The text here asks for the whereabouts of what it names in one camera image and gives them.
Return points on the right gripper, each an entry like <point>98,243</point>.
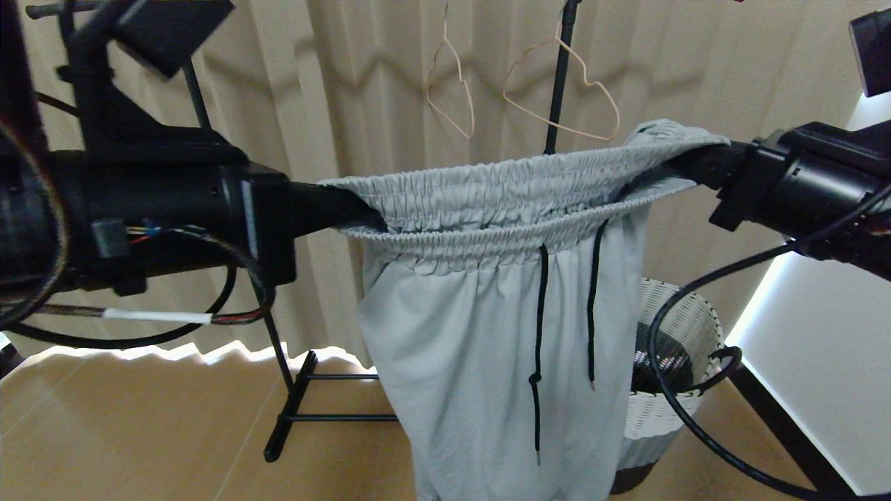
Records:
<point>800,181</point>

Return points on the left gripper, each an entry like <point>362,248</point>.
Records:
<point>174,202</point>

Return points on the pink clothes hanger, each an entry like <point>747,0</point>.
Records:
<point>459,69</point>
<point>550,123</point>

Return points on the pale grey shorts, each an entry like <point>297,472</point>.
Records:
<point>487,348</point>

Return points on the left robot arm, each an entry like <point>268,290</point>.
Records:
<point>21,209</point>

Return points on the black clothes rack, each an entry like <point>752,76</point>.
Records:
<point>292,403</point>

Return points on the white laundry basket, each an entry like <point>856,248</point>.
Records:
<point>661,417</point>

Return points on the beige curtain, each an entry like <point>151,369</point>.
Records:
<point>313,104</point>

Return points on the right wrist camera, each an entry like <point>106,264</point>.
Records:
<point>873,49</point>

